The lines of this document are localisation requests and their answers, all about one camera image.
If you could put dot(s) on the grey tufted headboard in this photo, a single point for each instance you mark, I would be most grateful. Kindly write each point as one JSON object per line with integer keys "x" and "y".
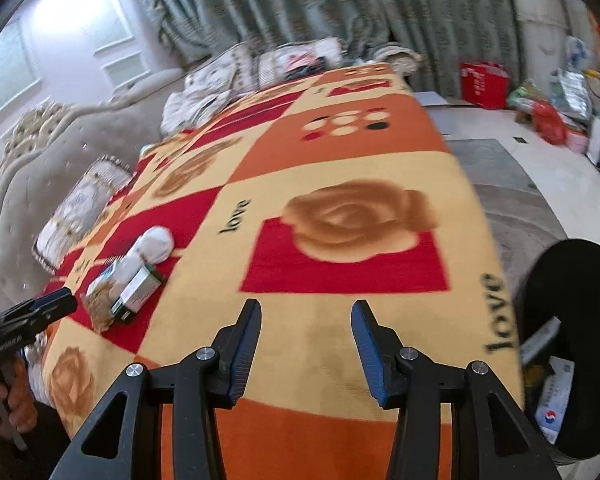
{"x": 34, "y": 185}

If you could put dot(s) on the crumpled white tissue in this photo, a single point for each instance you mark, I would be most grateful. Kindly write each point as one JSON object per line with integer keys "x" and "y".
{"x": 152, "y": 247}

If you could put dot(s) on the patterned red orange blanket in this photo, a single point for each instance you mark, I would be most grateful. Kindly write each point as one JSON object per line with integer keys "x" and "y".
{"x": 306, "y": 196}

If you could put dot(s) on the white lace covered appliance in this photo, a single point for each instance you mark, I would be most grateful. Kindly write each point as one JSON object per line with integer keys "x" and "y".
{"x": 544, "y": 27}

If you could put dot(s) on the left hand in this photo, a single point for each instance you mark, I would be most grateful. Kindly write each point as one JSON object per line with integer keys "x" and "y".
{"x": 22, "y": 413}

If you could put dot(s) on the white blue striped box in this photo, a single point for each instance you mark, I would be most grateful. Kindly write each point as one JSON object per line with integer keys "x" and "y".
{"x": 135, "y": 294}

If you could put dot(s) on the red paper bag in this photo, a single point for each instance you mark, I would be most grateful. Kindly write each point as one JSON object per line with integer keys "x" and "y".
{"x": 484, "y": 84}

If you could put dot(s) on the embroidered white pillow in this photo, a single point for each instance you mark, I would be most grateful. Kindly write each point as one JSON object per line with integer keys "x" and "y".
{"x": 79, "y": 210}

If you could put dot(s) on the white pillow by curtain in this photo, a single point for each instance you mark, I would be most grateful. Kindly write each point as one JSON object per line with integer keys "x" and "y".
{"x": 275, "y": 66}

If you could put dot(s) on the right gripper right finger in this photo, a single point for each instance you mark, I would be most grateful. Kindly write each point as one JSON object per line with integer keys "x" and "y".
{"x": 491, "y": 437}

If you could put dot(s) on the red plastic bag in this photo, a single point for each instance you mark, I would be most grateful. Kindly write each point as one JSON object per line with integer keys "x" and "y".
{"x": 547, "y": 123}

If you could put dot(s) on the green patterned curtain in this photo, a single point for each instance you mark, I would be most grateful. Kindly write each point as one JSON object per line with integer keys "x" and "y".
{"x": 446, "y": 33}

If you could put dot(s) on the long white medicine box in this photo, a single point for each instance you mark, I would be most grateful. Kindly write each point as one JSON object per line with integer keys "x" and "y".
{"x": 539, "y": 340}

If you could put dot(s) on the white folded quilt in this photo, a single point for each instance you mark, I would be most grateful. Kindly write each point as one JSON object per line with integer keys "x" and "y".
{"x": 209, "y": 89}

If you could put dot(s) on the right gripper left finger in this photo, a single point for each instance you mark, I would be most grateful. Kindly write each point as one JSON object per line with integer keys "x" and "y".
{"x": 121, "y": 438}

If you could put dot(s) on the black trash bin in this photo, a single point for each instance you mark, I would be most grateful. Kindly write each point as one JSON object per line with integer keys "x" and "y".
{"x": 565, "y": 282}

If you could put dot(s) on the crumpled beige paper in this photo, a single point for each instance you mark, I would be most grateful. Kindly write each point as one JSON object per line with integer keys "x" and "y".
{"x": 97, "y": 304}

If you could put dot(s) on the green white small box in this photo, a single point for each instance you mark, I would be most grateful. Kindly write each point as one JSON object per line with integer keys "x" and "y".
{"x": 102, "y": 277}

